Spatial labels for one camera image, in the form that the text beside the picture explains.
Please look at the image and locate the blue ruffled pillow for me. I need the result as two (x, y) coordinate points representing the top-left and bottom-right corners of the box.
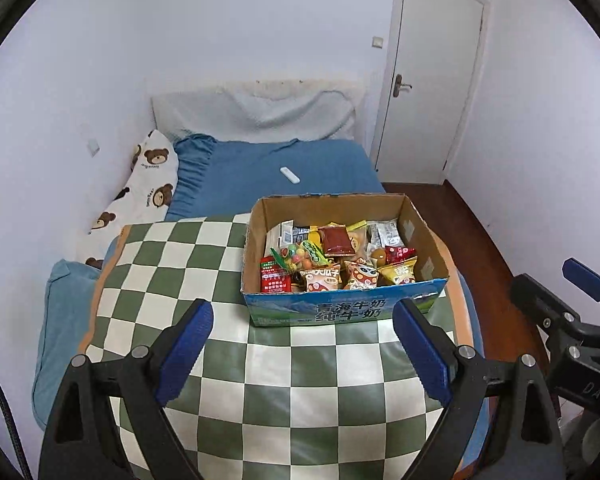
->
(165, 134), (218, 221)

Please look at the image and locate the yellow cartoon snack packet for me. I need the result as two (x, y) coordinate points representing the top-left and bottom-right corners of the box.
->
(377, 256), (419, 287)

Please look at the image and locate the light blue cushion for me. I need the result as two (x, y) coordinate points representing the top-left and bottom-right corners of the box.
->
(32, 259), (103, 431)

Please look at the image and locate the green white checkered mat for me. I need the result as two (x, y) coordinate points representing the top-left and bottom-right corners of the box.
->
(77, 212), (486, 480)

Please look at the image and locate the pile of assorted snacks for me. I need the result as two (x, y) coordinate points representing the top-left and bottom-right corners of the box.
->
(259, 219), (419, 294)

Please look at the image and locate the green yellow candy packet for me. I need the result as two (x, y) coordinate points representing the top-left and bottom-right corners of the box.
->
(275, 240), (331, 273)

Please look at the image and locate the black cable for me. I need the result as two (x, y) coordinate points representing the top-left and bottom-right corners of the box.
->
(0, 350), (31, 480)

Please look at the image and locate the bed with blue sheet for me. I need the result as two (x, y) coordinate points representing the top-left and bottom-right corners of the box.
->
(32, 132), (496, 480)

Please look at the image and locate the white door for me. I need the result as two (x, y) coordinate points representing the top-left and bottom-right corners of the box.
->
(375, 0), (491, 186)

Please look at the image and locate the red snack packet white print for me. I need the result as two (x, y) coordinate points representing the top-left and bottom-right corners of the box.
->
(259, 256), (292, 294)

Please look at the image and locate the blue green printed cardboard box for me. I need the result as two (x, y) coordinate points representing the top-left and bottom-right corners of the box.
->
(240, 192), (451, 328)

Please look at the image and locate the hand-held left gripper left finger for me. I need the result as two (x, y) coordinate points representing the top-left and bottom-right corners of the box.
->
(39, 299), (215, 480)

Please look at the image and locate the bear print pillow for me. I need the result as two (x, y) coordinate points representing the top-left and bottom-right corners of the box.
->
(75, 129), (181, 271)

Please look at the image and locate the dark red snack packet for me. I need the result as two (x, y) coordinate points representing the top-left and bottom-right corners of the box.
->
(318, 226), (357, 257)

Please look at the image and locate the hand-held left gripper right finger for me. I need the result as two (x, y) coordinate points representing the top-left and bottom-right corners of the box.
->
(392, 298), (566, 480)

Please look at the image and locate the white fluffy headboard cover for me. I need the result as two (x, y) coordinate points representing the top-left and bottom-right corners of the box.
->
(151, 80), (366, 143)

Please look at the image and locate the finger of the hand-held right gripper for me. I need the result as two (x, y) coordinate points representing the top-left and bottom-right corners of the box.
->
(562, 258), (600, 303)
(510, 273), (581, 333)

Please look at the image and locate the clear silver snack packet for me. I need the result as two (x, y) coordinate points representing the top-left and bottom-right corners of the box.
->
(367, 220), (406, 251)

